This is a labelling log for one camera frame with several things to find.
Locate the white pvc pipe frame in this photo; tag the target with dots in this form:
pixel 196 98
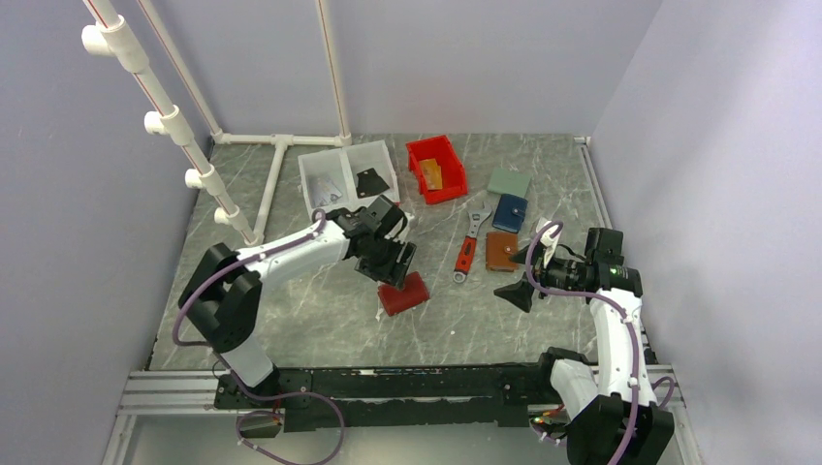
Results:
pixel 111 35

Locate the red plastic bin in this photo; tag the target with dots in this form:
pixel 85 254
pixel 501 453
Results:
pixel 454 177

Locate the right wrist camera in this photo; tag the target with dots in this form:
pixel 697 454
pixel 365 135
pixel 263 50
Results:
pixel 548 233

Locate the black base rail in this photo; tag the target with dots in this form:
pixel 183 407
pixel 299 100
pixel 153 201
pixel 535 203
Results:
pixel 505 394

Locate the green card holder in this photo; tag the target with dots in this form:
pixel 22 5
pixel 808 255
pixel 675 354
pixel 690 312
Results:
pixel 509 182

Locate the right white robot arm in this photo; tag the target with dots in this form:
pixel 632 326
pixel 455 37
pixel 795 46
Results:
pixel 614 415

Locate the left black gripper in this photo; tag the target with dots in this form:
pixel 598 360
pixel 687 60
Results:
pixel 386 273

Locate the red handled adjustable wrench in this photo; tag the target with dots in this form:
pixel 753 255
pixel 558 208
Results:
pixel 468 247

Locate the white divided tray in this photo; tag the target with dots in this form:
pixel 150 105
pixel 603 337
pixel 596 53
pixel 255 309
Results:
pixel 342 164

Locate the cards in white tray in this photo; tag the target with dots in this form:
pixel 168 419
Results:
pixel 323 191

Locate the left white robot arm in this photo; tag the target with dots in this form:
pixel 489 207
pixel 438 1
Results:
pixel 222 297

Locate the brown card holder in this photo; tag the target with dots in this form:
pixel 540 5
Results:
pixel 500 247

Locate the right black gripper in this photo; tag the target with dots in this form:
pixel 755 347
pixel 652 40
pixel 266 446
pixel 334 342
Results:
pixel 519 294

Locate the red card holder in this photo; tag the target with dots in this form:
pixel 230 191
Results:
pixel 395 301

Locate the orange card in bin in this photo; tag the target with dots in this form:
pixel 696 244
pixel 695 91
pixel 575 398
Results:
pixel 432 174

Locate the blue card holder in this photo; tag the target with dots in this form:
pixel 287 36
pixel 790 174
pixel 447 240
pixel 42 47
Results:
pixel 510 213

